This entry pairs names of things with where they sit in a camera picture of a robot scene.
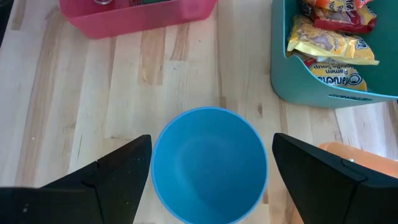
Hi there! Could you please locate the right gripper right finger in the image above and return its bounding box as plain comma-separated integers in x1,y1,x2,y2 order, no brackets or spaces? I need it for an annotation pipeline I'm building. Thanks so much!
272,133,398,224

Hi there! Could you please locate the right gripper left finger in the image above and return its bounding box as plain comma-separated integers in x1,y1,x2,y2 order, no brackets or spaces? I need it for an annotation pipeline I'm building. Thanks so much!
0,134,153,224

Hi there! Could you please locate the yellow Maruchan ramen packet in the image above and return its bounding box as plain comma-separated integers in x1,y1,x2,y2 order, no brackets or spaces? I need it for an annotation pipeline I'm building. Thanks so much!
286,14,380,66

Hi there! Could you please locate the red Maruchan ramen packet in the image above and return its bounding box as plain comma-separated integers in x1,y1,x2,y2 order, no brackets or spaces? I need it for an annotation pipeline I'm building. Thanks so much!
300,1,377,34

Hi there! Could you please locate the orange Maruchan ramen packet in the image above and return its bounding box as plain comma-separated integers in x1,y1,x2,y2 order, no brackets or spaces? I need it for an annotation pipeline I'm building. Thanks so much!
303,0,373,12

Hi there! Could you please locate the orange plastic tray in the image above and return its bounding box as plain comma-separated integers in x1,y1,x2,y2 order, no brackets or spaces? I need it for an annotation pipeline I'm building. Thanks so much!
318,141,398,180

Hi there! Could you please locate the blue bowl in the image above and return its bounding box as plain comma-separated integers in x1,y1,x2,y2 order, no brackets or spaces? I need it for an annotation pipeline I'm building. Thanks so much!
150,106,269,224

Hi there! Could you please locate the teal plastic bin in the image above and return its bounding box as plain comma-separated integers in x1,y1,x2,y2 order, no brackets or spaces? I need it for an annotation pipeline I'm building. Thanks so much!
270,0,398,110

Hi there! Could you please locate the pink plastic tray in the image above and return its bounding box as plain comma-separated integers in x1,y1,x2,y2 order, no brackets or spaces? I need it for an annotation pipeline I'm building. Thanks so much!
58,0,218,40

